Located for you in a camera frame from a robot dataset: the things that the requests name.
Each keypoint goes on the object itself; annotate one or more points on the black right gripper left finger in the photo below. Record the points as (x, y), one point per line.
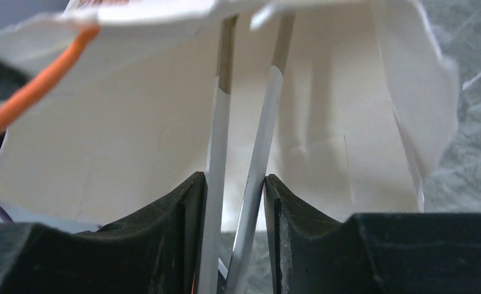
(153, 250)

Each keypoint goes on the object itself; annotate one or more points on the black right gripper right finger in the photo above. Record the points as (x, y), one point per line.
(311, 252)

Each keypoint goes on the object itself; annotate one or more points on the beige paper bag orange handles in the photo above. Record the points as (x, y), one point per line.
(350, 103)

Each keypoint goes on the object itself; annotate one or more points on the metal kitchen tongs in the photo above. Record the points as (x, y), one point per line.
(230, 171)

